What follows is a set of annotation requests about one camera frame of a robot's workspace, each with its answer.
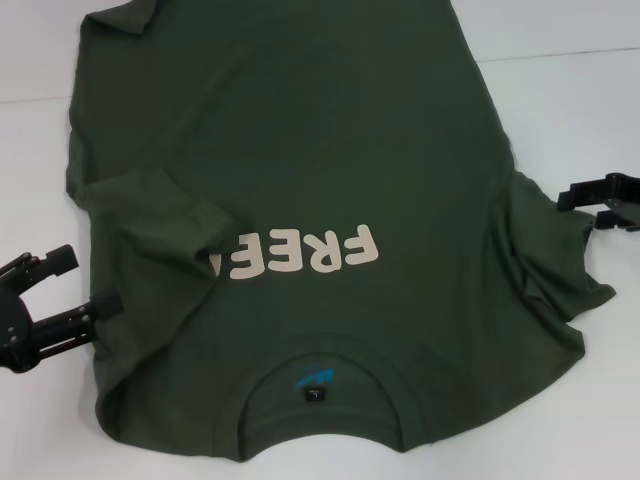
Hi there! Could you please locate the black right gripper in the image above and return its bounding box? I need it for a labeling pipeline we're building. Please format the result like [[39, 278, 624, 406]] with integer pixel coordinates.
[[557, 172, 640, 232]]

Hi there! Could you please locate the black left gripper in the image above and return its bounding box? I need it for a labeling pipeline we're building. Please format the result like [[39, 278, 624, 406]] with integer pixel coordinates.
[[0, 244, 124, 374]]

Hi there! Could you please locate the dark green printed t-shirt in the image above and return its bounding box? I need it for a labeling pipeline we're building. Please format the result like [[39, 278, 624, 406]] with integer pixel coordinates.
[[64, 0, 619, 451]]

